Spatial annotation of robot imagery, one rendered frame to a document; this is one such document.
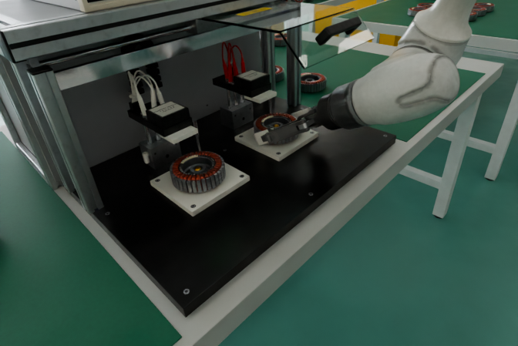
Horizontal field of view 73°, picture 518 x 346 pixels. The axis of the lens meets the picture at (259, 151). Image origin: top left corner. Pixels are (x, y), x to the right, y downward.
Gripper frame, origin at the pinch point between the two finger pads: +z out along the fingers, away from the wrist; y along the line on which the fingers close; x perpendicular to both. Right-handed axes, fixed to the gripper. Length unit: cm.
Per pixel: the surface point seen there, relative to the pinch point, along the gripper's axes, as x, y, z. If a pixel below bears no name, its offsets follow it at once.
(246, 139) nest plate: 0.7, -6.4, 5.5
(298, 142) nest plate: -4.8, 0.6, -3.9
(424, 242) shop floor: -80, 71, 22
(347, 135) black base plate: -8.9, 12.5, -8.5
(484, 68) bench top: -16, 88, -16
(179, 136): 8.3, -25.6, -1.1
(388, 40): 5, 323, 145
